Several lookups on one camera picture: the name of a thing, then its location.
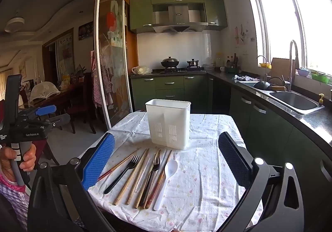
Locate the door poster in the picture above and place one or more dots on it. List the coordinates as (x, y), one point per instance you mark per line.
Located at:
(65, 52)

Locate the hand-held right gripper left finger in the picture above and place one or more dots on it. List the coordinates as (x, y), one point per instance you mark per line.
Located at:
(98, 162)

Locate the white floral tablecloth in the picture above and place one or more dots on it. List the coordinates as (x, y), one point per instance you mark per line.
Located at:
(202, 169)

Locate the brown cutting board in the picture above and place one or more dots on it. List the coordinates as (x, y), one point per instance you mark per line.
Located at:
(281, 67)

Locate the black wok with lid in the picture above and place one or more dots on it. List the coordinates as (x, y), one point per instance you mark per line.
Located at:
(170, 62)

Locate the translucent plastic knife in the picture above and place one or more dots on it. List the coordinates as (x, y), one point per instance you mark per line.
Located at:
(143, 175)

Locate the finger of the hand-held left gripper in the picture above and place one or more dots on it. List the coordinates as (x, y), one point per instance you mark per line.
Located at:
(45, 110)
(61, 119)

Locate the black pan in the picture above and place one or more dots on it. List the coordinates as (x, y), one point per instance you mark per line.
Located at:
(262, 85)

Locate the wall stickers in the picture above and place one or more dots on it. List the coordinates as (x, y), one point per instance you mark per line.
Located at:
(242, 36)

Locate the window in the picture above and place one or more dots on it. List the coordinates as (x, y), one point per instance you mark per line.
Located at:
(298, 14)

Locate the green wall cabinets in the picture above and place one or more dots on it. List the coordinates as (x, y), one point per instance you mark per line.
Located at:
(140, 11)

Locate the small curved faucet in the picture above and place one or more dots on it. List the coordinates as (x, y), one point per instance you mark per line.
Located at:
(264, 65)

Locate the crumpled dish cloth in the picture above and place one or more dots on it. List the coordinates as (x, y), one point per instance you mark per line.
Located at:
(241, 77)

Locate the grey slim utensil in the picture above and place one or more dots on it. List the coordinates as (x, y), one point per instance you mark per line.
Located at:
(163, 162)

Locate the red-tipped wooden chopstick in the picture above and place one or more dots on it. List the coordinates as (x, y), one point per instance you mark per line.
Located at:
(116, 165)
(154, 190)

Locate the red checked apron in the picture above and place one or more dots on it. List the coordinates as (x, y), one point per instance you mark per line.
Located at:
(98, 84)

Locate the dark stone countertop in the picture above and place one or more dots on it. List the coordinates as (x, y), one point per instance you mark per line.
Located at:
(319, 123)

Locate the white plastic utensil holder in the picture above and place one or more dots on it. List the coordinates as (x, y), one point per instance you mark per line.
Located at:
(168, 117)

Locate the sliding glass door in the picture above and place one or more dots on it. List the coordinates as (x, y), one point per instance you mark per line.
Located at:
(114, 52)

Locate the white plastic bag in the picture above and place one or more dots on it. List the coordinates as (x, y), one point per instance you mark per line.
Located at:
(141, 70)

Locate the yellow faucet basket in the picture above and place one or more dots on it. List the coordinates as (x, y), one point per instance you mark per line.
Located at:
(265, 65)

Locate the tall steel faucet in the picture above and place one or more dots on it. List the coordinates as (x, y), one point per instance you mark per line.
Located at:
(291, 65)

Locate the black plastic fork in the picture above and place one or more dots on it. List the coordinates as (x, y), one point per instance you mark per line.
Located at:
(149, 185)
(122, 176)

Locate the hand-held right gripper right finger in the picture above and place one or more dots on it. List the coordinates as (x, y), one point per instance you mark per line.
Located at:
(234, 163)

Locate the steel sink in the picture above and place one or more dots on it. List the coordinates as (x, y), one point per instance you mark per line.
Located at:
(295, 101)

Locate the person's left forearm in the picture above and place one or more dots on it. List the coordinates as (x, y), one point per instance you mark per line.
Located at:
(9, 190)

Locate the gas stove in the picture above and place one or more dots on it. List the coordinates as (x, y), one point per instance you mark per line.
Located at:
(181, 69)

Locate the group of condiment bottles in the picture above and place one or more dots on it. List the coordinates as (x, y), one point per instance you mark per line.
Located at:
(232, 62)

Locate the person's left hand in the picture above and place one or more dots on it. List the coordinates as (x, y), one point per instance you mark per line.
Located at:
(27, 160)

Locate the person's purple checked clothing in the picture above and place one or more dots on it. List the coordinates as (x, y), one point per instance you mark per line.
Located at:
(14, 208)

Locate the purple plastic bowl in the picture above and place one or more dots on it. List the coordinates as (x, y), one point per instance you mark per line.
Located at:
(303, 72)

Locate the white lace food cover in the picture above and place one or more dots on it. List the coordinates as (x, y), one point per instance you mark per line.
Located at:
(44, 93)

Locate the white plastic spoon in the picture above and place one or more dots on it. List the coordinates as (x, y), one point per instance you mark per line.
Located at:
(171, 167)

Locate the steel range hood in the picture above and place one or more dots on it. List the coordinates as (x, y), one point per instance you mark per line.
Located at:
(179, 17)

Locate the dark wooden chair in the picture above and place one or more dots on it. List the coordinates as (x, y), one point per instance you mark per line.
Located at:
(81, 107)

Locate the round ceiling lamp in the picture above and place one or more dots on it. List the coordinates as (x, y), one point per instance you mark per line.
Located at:
(14, 24)

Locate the wooden dining table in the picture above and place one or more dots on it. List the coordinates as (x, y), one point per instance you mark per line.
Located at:
(70, 91)

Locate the dark wall poster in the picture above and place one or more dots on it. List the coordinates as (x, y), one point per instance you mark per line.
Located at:
(85, 30)

